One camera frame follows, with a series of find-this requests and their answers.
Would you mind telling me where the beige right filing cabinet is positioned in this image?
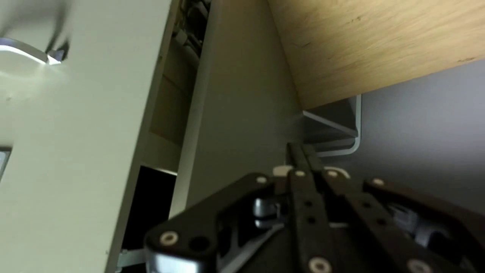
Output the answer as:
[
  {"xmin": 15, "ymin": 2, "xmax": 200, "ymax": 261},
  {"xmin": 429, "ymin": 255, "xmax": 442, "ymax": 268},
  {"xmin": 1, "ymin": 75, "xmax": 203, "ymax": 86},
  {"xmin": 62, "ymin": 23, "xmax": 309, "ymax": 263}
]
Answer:
[{"xmin": 170, "ymin": 0, "xmax": 303, "ymax": 216}]

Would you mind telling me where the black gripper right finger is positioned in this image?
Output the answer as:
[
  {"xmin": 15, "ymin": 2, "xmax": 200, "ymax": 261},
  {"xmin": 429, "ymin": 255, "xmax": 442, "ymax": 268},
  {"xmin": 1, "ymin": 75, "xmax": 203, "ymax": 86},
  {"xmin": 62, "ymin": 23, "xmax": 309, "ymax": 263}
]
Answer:
[{"xmin": 304, "ymin": 146, "xmax": 455, "ymax": 273}]

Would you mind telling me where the silver drawer handle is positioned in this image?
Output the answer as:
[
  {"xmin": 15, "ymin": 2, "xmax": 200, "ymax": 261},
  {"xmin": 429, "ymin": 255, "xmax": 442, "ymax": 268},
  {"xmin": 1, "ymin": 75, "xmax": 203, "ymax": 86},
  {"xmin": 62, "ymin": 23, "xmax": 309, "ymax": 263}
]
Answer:
[{"xmin": 0, "ymin": 37, "xmax": 68, "ymax": 66}]

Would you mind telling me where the beige bottom drawer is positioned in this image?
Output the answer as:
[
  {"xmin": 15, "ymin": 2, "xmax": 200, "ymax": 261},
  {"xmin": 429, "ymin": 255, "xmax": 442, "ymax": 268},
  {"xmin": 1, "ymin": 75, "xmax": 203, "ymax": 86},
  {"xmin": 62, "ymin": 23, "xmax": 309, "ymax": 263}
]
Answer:
[{"xmin": 0, "ymin": 0, "xmax": 183, "ymax": 273}]

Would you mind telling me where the grey under-desk cabinet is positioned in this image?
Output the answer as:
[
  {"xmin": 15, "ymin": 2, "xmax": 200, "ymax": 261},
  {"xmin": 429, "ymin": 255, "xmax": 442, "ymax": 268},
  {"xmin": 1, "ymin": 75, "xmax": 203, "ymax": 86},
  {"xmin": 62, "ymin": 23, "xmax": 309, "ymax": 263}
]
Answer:
[{"xmin": 323, "ymin": 61, "xmax": 485, "ymax": 214}]

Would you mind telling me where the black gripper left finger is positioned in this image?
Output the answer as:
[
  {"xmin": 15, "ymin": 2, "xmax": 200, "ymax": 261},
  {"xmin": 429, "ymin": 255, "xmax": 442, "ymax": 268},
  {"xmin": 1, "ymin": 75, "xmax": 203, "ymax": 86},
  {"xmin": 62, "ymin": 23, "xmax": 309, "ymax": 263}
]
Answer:
[{"xmin": 286, "ymin": 143, "xmax": 336, "ymax": 273}]

